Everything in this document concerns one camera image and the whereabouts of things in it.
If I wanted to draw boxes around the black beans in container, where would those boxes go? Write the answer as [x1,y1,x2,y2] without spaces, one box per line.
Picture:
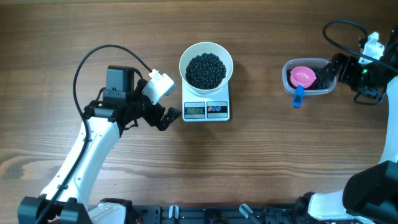
[286,67,330,90]

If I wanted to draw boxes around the white digital kitchen scale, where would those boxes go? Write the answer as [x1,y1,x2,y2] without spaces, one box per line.
[182,82,230,122]

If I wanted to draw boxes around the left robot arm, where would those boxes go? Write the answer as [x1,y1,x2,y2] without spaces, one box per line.
[17,66,181,223]

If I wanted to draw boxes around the cream bowl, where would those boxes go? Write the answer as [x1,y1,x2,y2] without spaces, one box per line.
[179,42,234,95]

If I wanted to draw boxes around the pink scoop blue handle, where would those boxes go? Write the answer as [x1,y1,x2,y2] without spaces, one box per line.
[290,66,317,108]

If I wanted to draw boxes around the clear plastic container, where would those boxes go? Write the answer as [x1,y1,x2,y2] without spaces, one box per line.
[282,58,337,96]

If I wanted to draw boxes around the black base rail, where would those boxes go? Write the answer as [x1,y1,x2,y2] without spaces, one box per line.
[93,198,352,224]

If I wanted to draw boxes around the black beans in bowl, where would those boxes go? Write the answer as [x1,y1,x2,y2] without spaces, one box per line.
[185,53,226,90]

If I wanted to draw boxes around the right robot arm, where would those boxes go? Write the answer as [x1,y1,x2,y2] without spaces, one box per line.
[305,29,397,223]

